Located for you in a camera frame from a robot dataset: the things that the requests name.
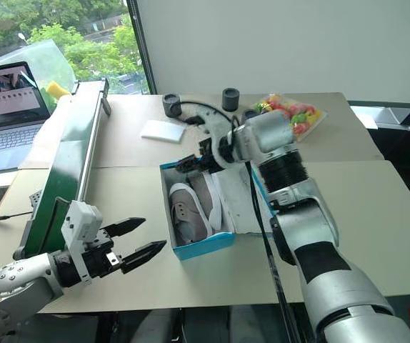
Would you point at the yellow sponge block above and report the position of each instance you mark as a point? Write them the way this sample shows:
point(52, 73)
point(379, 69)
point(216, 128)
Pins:
point(58, 89)

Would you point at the dark side desk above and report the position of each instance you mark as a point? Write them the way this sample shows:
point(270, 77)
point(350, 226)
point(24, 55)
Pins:
point(387, 112)

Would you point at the gray canvas shoe white sole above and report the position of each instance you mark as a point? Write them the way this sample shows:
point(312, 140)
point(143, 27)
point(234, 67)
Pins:
point(187, 214)
point(206, 196)

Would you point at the translucent green plastic sheet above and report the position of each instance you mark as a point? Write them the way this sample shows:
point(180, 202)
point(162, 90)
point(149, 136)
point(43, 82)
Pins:
point(44, 59)

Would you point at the clear bag of colourful toys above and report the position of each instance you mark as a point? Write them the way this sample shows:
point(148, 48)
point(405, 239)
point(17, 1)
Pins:
point(301, 118)

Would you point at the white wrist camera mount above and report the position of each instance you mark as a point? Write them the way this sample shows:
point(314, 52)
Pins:
point(214, 125)
point(81, 223)

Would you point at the blue cardboard box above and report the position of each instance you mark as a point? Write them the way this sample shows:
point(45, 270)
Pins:
point(205, 246)

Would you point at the gray open laptop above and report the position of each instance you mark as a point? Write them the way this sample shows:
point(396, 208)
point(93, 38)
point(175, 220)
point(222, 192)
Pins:
point(5, 103)

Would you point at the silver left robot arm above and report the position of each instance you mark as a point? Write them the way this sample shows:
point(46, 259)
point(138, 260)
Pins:
point(19, 282)

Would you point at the thin black rod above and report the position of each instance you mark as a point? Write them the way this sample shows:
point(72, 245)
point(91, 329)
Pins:
point(12, 215)

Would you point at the white foam pad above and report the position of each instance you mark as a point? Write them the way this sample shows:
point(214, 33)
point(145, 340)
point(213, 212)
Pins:
point(163, 131)

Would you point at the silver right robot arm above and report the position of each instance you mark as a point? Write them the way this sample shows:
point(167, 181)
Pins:
point(319, 246)

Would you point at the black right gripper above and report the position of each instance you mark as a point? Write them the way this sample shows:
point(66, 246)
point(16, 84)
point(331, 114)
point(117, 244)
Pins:
point(210, 153)

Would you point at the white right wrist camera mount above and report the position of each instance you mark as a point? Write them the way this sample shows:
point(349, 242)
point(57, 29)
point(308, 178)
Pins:
point(214, 125)

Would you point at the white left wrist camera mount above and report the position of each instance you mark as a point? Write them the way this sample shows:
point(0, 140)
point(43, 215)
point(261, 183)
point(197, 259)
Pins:
point(81, 223)

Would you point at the green conveyor belt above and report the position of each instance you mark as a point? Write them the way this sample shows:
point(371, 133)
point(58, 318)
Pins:
point(69, 150)

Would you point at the black cylinder cup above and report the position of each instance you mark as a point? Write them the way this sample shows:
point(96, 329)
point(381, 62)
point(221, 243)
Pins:
point(230, 99)
point(172, 105)

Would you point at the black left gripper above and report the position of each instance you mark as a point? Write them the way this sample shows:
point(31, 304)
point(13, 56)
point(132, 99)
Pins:
point(99, 257)

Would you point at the black window frame post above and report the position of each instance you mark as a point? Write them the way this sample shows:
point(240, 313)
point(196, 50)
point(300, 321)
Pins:
point(141, 46)

